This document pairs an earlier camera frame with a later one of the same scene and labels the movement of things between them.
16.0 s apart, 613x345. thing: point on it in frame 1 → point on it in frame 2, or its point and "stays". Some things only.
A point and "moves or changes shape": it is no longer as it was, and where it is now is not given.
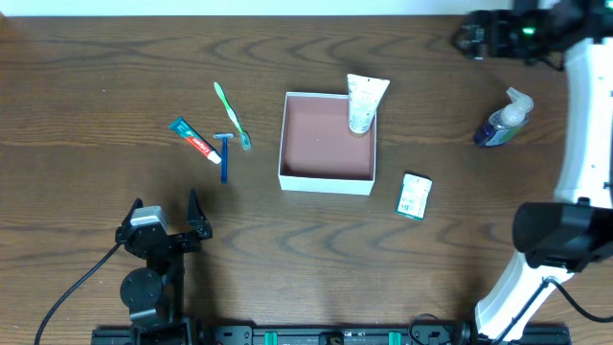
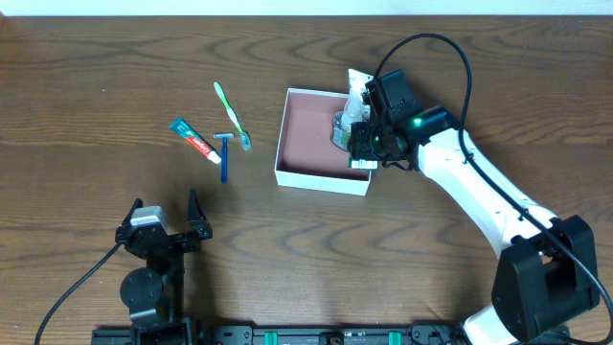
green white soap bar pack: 414,196 → 363,164
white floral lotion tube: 364,96 moves or changes shape
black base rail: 299,334 stays
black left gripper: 169,241 stays
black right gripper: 479,34 → 360,145
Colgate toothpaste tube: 185,129 stays
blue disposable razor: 224,159 stays
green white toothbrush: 244,137 stays
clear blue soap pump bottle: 507,121 → 352,111
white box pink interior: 319,151 stays
